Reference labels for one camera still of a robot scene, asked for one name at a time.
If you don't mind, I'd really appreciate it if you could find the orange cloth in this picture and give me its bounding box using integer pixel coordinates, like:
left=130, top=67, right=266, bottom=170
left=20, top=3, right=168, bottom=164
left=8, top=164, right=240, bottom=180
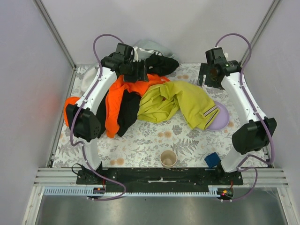
left=63, top=73, right=171, bottom=139

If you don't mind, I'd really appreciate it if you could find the black cloth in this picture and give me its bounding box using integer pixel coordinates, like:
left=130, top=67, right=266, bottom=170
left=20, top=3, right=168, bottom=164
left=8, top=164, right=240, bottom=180
left=96, top=90, right=141, bottom=138
left=146, top=54, right=180, bottom=76

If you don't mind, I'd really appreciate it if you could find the yellow cloth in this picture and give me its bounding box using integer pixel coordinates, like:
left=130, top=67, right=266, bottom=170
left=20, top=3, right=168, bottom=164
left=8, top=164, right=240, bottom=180
left=137, top=81, right=220, bottom=130

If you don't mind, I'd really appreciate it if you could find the purple plate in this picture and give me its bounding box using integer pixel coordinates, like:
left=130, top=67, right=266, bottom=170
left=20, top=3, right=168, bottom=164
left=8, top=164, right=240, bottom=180
left=206, top=101, right=230, bottom=131

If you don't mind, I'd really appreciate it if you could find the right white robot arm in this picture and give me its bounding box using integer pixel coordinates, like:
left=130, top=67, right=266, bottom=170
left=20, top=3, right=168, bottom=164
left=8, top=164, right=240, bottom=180
left=199, top=47, right=277, bottom=173

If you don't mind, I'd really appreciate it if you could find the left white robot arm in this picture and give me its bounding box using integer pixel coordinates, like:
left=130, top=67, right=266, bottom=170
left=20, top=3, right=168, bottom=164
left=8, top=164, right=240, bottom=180
left=66, top=43, right=149, bottom=170

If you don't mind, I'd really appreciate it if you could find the grey cloth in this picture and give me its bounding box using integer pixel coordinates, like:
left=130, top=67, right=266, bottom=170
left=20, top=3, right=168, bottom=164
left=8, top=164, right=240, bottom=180
left=81, top=40, right=178, bottom=93

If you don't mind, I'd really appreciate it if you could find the floral table mat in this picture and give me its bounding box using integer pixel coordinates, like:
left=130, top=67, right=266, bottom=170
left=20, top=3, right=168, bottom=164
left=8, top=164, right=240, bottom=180
left=52, top=63, right=241, bottom=168

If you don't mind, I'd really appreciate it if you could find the blue cube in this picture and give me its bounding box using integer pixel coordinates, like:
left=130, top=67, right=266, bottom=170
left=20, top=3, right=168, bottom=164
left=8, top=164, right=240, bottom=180
left=204, top=152, right=221, bottom=168

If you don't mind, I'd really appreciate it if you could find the beige paper cup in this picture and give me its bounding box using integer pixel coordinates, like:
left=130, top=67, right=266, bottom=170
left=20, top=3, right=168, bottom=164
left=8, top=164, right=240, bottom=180
left=160, top=150, right=177, bottom=169

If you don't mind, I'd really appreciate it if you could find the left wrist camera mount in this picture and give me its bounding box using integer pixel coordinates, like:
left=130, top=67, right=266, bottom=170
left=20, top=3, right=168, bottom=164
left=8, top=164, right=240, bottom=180
left=133, top=46, right=140, bottom=62

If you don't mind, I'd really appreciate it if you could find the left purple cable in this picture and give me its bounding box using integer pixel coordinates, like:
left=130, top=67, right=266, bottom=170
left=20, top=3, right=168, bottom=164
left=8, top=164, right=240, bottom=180
left=69, top=34, right=128, bottom=202

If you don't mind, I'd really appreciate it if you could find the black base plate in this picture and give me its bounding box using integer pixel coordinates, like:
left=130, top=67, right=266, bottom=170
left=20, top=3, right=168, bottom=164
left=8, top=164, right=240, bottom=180
left=76, top=166, right=244, bottom=193

